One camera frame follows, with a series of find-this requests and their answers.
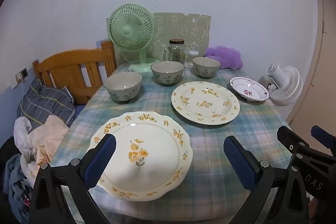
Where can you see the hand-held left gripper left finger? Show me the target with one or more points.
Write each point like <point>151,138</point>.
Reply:
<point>103,155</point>

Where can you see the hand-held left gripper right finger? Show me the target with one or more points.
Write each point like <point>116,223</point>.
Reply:
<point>240,161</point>

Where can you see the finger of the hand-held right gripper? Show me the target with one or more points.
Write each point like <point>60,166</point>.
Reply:
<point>288,137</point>
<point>320,136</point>

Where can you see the scalloped yellow flower plate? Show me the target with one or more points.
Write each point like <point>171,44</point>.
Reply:
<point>157,169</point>

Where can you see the round yellow flower plate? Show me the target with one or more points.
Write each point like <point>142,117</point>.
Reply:
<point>210,111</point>

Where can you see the white plate red pattern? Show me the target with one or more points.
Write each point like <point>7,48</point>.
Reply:
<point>249,88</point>

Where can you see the grey floral ceramic bowl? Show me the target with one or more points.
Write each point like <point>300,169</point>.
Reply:
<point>122,91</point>
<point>167,77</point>
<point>206,70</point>

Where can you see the white desk fan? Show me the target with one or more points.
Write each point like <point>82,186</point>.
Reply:
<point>286,87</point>

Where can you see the beige door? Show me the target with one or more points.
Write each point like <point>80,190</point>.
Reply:
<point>315,69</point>

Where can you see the grey plaid pillow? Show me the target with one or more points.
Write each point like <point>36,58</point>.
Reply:
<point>44,106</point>

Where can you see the white cloth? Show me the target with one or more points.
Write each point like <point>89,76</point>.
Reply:
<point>22,132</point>

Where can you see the blue clothes pile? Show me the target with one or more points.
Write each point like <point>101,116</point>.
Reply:
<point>17,187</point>

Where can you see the wooden chair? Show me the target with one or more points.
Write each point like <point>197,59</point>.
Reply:
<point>71,61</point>

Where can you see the purple plush toy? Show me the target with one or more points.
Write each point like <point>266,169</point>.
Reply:
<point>225,57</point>

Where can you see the clear cotton swab container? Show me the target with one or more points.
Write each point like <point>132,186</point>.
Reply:
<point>193,56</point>

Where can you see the glass mug jar with lid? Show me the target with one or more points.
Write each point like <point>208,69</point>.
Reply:
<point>175,53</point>

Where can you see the green desk fan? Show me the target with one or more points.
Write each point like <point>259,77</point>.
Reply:
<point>128,29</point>

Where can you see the green printed mat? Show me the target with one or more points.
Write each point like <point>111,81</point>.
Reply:
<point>183,29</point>

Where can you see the black wall switch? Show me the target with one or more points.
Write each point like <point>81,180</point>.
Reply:
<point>24,72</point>

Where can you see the white wall socket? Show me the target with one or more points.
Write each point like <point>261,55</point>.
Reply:
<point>19,77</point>

